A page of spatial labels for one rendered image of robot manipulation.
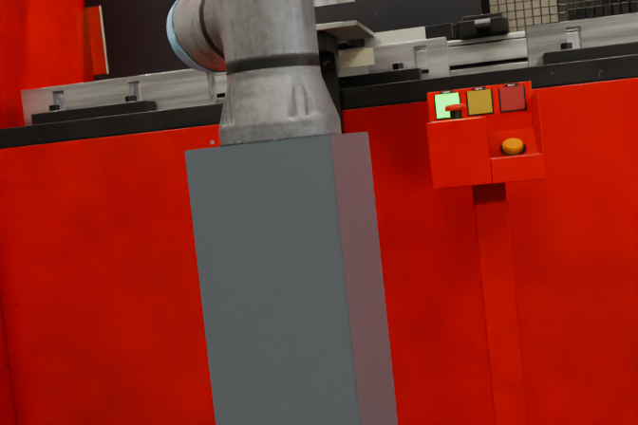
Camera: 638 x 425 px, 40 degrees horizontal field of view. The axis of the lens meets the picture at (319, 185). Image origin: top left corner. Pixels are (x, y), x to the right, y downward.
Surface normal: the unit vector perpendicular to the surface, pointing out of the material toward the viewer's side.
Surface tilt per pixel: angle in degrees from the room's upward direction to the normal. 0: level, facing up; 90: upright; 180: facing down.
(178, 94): 90
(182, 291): 90
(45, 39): 90
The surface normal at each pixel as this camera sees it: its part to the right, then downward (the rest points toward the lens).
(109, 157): -0.20, 0.07
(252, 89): -0.41, -0.21
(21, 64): 0.98, -0.09
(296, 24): 0.58, -0.02
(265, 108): -0.19, -0.24
